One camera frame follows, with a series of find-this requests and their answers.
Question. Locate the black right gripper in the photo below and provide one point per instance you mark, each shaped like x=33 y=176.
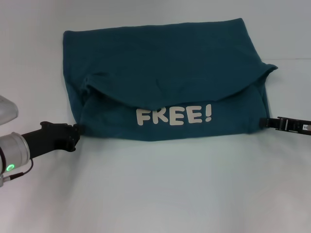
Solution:
x=300 y=126

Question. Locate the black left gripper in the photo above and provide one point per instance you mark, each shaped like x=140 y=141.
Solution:
x=51 y=138

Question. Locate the teal blue t-shirt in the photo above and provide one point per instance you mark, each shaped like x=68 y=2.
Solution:
x=170 y=60

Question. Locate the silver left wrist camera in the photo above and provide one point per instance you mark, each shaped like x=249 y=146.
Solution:
x=7 y=111

